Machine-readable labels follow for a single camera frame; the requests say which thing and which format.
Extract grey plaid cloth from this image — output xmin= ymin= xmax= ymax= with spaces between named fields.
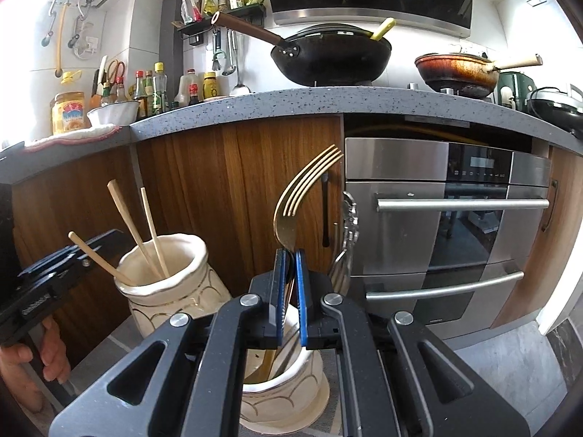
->
xmin=68 ymin=321 xmax=158 ymax=403

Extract white pink-edged towel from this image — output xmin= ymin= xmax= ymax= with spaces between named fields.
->
xmin=24 ymin=123 xmax=120 ymax=147

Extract yellow cap oil bottle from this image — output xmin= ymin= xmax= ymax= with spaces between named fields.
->
xmin=152 ymin=62 xmax=169 ymax=115

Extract grey stone countertop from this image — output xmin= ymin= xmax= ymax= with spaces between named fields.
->
xmin=0 ymin=86 xmax=583 ymax=186

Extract white floral ceramic utensil holder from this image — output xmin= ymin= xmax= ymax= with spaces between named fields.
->
xmin=113 ymin=233 xmax=332 ymax=426

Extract green kitchen appliance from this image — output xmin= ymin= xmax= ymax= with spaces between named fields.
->
xmin=495 ymin=71 xmax=537 ymax=113

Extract gold fork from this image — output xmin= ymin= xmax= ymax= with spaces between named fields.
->
xmin=261 ymin=145 xmax=345 ymax=381

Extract person's left hand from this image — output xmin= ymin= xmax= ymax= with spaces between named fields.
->
xmin=0 ymin=318 xmax=72 ymax=415

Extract white wall socket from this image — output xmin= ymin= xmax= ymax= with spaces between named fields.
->
xmin=75 ymin=34 xmax=102 ymax=61

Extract black pot with lid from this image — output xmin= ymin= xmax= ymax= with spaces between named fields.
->
xmin=527 ymin=86 xmax=583 ymax=141

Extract brown frying pan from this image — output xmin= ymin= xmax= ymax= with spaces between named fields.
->
xmin=414 ymin=52 xmax=544 ymax=101

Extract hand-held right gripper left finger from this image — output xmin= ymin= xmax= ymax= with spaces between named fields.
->
xmin=48 ymin=248 xmax=294 ymax=437

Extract silver fork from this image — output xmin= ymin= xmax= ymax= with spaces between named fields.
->
xmin=329 ymin=191 xmax=360 ymax=296

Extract steel hanging spoon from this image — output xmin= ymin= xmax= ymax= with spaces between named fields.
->
xmin=228 ymin=32 xmax=252 ymax=97

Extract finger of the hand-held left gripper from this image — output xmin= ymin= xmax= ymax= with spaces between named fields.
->
xmin=17 ymin=229 xmax=127 ymax=303

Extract wooden chopstick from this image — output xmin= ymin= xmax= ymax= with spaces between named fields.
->
xmin=68 ymin=231 xmax=137 ymax=287
xmin=107 ymin=180 xmax=161 ymax=279
xmin=140 ymin=187 xmax=170 ymax=277

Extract large yellow jar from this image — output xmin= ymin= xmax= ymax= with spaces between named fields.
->
xmin=51 ymin=91 xmax=90 ymax=136

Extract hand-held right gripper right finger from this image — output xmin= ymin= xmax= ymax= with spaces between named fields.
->
xmin=294 ymin=249 xmax=531 ymax=437

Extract black wall shelf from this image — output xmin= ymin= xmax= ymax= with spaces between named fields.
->
xmin=172 ymin=5 xmax=267 ymax=46

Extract clear plastic bottle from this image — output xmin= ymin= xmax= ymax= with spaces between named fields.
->
xmin=175 ymin=68 xmax=201 ymax=108

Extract green label bottle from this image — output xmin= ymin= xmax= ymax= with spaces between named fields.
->
xmin=144 ymin=70 xmax=156 ymax=117

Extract white bowl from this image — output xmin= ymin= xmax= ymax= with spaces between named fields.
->
xmin=86 ymin=100 xmax=141 ymax=128

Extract white handled knife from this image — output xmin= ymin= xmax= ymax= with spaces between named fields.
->
xmin=91 ymin=55 xmax=110 ymax=97

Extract red cap sauce bottle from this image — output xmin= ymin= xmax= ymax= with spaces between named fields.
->
xmin=133 ymin=70 xmax=147 ymax=118

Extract yellow-green spatula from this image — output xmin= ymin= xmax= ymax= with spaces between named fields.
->
xmin=369 ymin=17 xmax=396 ymax=41

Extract yellow gas hose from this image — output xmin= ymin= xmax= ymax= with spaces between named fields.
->
xmin=54 ymin=0 xmax=70 ymax=78

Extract black wok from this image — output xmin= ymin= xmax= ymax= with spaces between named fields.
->
xmin=211 ymin=11 xmax=393 ymax=88

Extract narrow wooden cabinet door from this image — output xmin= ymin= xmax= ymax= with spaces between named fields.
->
xmin=489 ymin=145 xmax=583 ymax=331

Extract dark narrow door handle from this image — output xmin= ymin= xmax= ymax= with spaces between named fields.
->
xmin=541 ymin=179 xmax=559 ymax=234

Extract stainless steel oven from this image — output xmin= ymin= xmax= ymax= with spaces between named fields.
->
xmin=344 ymin=137 xmax=554 ymax=329

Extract black hanging kitchen tool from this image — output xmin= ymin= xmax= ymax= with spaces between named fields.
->
xmin=211 ymin=29 xmax=228 ymax=74

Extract black cabinet handle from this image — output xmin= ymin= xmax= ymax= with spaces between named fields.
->
xmin=321 ymin=172 xmax=331 ymax=247

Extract red handled scissors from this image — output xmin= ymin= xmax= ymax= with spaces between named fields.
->
xmin=106 ymin=58 xmax=126 ymax=88

